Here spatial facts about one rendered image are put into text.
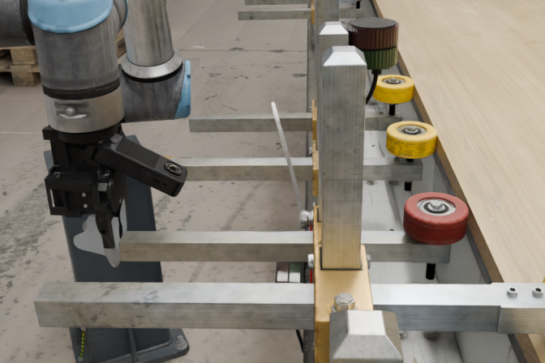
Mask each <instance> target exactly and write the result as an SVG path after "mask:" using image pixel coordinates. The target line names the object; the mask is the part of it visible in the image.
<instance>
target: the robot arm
mask: <svg viewBox="0 0 545 363"><path fill-rule="evenodd" d="M121 28H122V29H123V34H124V38H125V42H126V47H127V52H126V53H125V55H124V56H123V57H122V60H121V64H118V55H117V48H116V37H117V35H118V33H119V31H120V29H121ZM32 45H34V46H36V55H37V60H38V65H39V70H40V75H41V83H42V87H43V93H44V98H45V107H46V112H47V117H48V122H49V125H48V126H46V127H44V128H43V129H42V134H43V139H44V140H49V141H50V146H51V151H52V156H53V161H54V165H53V166H52V167H51V168H50V169H49V174H48V175H47V176H46V178H45V188H46V193H47V198H48V202H49V210H50V215H52V216H66V217H72V218H81V217H82V216H83V214H92V215H90V216H89V217H88V219H87V220H85V221H84V222H83V230H84V232H83V233H80V234H78V235H75V237H74V244H75V246H76V247H77V248H79V249H81V250H86V251H90V252H93V253H97V254H103V255H104V256H105V257H106V258H107V259H108V261H109V263H110V265H111V266H112V267H117V266H118V264H119V263H120V262H121V255H120V250H119V244H118V243H119V241H120V239H121V237H122V235H123V233H124V231H126V230H127V210H128V197H127V176H129V177H132V178H134V179H135V180H137V181H139V182H143V183H144V184H146V185H148V186H151V187H152V188H154V189H156V190H159V191H161V192H163V193H165V194H167V195H169V196H171V197H176V196H177V195H178V194H179V192H180V191H181V189H182V187H183V185H184V183H185V180H186V178H187V168H186V167H184V166H182V165H180V164H178V163H176V162H174V161H172V160H169V159H167V158H165V157H164V156H161V155H159V154H157V153H155V152H153V151H151V150H149V149H147V148H146V147H142V146H140V145H139V144H137V143H134V142H132V141H130V140H129V139H127V137H126V136H125V134H124V132H123V131H122V124H121V123H129V122H153V121H165V120H172V121H173V120H174V119H180V118H185V117H188V116H189V115H190V114H191V63H190V61H187V60H182V55H181V53H180V52H179V51H178V50H177V49H175V48H174V47H173V43H172V36H171V31H170V18H169V12H168V5H167V0H0V48H6V47H19V46H32ZM55 172H60V173H55ZM53 174H54V175H53ZM52 175H53V176H52ZM50 190H52V193H53V197H54V207H53V204H52V199H51V194H50Z"/></svg>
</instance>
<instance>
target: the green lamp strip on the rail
mask: <svg viewBox="0 0 545 363"><path fill-rule="evenodd" d="M300 272H301V262H290V278H289V284H300Z"/></svg>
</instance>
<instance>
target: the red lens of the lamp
mask: <svg viewBox="0 0 545 363"><path fill-rule="evenodd" d="M350 23H351V21H350V22H349V23H348V33H349V45H352V46H355V47H358V48H363V49H383V48H388V47H392V46H394V45H397V43H398V33H399V23H398V22H397V21H396V24H397V25H396V26H394V27H392V28H385V29H362V28H356V27H353V26H351V25H350Z"/></svg>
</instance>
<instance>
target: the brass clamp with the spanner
mask: <svg viewBox="0 0 545 363"><path fill-rule="evenodd" d="M320 240H322V221H319V204H318V205H317V206H316V207H313V255H314V245H317V244H318V242H319V241H320Z"/></svg>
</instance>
